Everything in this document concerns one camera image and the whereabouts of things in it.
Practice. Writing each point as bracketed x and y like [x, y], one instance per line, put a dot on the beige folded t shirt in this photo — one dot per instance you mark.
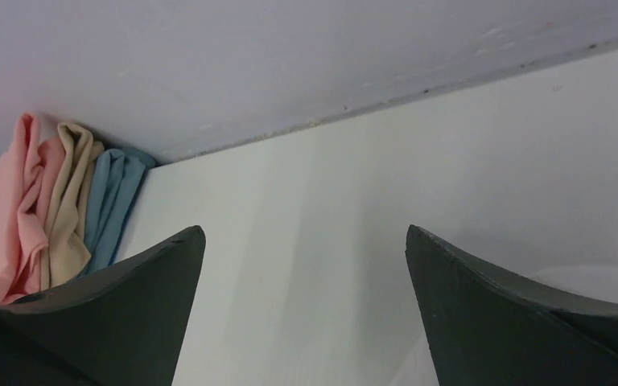
[66, 254]

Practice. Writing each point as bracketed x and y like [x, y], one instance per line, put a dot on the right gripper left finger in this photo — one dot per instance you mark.
[122, 325]

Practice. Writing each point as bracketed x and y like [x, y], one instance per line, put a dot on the blue folded t shirt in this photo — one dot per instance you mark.
[116, 182]

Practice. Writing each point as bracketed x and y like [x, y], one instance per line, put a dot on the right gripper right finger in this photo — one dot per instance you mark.
[486, 325]

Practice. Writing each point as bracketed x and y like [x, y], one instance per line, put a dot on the pink folded t shirt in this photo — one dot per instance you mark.
[28, 172]

